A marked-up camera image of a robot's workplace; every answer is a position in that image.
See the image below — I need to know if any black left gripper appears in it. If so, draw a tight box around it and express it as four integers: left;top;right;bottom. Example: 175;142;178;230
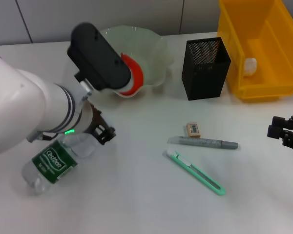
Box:
86;101;117;146

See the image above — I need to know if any clear water bottle green label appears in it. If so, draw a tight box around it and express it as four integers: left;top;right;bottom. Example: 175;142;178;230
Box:
21;133;102;196

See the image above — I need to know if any white paper ball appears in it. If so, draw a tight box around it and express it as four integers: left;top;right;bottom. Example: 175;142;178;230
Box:
243;58;258;78

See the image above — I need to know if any red-orange fruit with stem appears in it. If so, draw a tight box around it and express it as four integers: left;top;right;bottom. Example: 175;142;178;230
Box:
119;52;145;96

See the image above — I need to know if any grey marker pen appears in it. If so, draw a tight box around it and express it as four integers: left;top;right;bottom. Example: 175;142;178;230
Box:
167;136;239;151

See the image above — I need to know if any beige eraser with barcode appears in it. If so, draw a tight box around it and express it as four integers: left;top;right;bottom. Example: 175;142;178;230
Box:
186;122;202;139

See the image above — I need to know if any black mesh pen holder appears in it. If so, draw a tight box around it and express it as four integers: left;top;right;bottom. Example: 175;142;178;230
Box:
181;37;232;101

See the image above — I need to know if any mint green utility knife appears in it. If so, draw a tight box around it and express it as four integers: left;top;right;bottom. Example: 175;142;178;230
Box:
164;149;227;197

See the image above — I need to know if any translucent green wavy fruit plate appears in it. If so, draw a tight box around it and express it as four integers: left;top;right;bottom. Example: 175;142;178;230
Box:
91;25;174;98

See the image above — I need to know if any yellow plastic storage bin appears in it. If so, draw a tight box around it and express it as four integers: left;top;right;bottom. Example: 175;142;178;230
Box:
217;0;293;102

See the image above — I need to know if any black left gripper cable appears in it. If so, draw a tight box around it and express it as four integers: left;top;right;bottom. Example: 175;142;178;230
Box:
26;131;62;142

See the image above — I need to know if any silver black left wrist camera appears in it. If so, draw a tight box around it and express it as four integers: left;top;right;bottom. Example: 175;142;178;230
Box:
66;22;134;93

